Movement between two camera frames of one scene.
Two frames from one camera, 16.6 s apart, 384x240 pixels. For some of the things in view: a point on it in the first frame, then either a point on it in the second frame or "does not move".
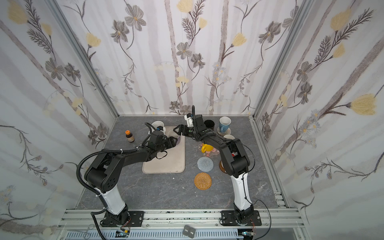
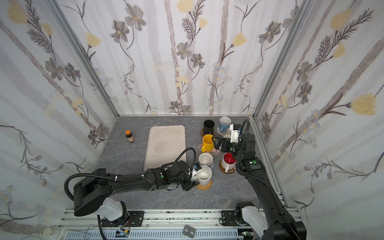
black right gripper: (186, 130) → (224, 144)
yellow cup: (207, 147) does not move
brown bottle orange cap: (130, 138) does not move
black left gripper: (170, 142) → (189, 181)
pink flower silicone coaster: (214, 151) does not move
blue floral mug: (224, 122) does not move
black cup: (209, 124) does not move
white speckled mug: (156, 124) → (203, 176)
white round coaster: (223, 134) does not move
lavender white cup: (172, 133) → (205, 159)
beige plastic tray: (171, 161) does not move
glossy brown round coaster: (221, 167) does not move
